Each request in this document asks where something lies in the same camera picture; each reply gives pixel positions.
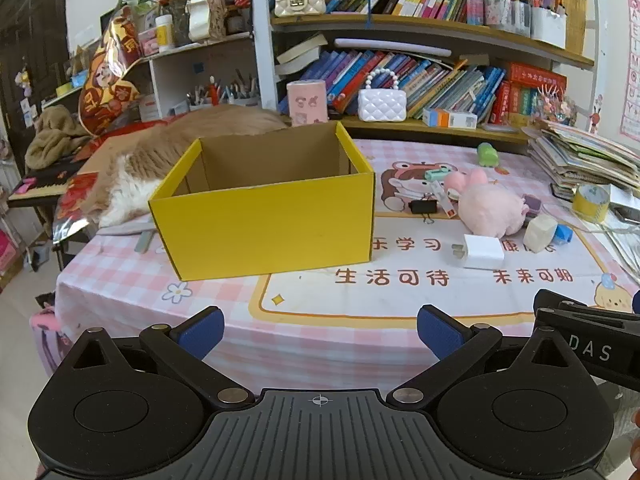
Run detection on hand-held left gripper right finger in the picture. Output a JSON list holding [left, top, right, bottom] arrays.
[[386, 304, 595, 408]]

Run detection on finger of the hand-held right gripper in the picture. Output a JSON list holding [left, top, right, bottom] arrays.
[[533, 288, 640, 330]]

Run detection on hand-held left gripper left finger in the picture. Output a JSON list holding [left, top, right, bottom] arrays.
[[52, 305, 256, 411]]

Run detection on pink plush toy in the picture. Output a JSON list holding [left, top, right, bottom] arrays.
[[445, 167, 530, 237]]

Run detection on yellow cardboard box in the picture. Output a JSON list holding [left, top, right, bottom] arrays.
[[148, 121, 376, 282]]

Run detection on black binder clip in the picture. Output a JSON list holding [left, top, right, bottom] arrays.
[[409, 200, 441, 222]]

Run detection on small white red-label box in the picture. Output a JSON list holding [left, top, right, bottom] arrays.
[[430, 180, 458, 218]]

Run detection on green toy with blue cap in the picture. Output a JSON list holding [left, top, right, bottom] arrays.
[[476, 142, 501, 167]]

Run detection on white eraser block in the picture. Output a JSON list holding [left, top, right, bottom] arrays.
[[523, 215, 557, 253]]

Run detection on white charger plug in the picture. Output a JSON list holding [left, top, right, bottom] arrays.
[[451, 234, 505, 271]]

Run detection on pink checked printed tablecloth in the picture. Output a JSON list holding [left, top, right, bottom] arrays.
[[30, 137, 640, 396]]

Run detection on white paper sheets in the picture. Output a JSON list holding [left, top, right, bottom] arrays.
[[607, 200, 640, 281]]

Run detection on yellow tape roll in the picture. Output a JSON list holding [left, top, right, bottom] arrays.
[[571, 183, 612, 224]]

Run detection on messy stack of books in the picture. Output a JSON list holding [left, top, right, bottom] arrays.
[[522, 119, 640, 201]]

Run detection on fluffy orange white cat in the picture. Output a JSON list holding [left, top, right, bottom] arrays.
[[87, 107, 291, 227]]

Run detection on clear plastic wrapper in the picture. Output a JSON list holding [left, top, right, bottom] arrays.
[[52, 172, 101, 246]]

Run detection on glittery flower ornament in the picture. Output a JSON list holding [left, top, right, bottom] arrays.
[[535, 85, 578, 126]]

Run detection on thick red dictionary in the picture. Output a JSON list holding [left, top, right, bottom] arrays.
[[492, 80, 512, 125]]

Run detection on blue orange white carton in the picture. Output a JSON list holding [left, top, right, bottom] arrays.
[[422, 108, 478, 130]]

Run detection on pink gift bag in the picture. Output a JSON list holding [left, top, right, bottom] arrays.
[[0, 230, 18, 273]]

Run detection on black electronic keyboard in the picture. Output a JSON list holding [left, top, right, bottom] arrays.
[[7, 162, 83, 209]]

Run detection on flat red book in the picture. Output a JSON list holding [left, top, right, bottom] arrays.
[[506, 61, 568, 95]]

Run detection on cups of pencils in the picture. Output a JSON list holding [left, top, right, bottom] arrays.
[[185, 72, 261, 111]]

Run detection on white quilted pearl handbag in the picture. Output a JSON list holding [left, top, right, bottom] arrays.
[[358, 69, 407, 123]]

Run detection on row of blue books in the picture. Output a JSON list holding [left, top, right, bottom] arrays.
[[300, 49, 507, 121]]

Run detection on brown cloth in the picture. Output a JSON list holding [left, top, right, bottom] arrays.
[[24, 105, 91, 171]]

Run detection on pink cartoon tin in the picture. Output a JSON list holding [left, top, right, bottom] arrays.
[[286, 80, 329, 127]]

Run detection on white pen holder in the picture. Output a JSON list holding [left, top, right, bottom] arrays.
[[530, 0, 568, 43]]

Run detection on white cabinet shelf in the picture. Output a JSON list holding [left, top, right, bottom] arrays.
[[42, 32, 258, 126]]

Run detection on red gold printed foil bag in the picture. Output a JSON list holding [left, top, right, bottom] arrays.
[[79, 7, 142, 137]]

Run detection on thick pale book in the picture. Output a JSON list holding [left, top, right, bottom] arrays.
[[275, 57, 321, 77], [276, 34, 328, 65]]

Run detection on rolled white paper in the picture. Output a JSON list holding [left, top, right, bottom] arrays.
[[335, 37, 453, 68]]

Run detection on pens in clear cup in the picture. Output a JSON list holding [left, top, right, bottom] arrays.
[[486, 0, 532, 38]]

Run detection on white bottle yellow label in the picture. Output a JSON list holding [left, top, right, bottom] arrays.
[[155, 14, 174, 52]]

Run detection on wooden bookshelf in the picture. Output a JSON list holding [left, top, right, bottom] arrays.
[[252, 0, 601, 143]]

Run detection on cream ribbon roll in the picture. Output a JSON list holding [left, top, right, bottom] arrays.
[[187, 0, 211, 43]]

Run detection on dark wooden door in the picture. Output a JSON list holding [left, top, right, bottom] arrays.
[[0, 0, 68, 161]]

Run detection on wall poster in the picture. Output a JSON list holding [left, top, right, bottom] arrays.
[[620, 0, 640, 143]]

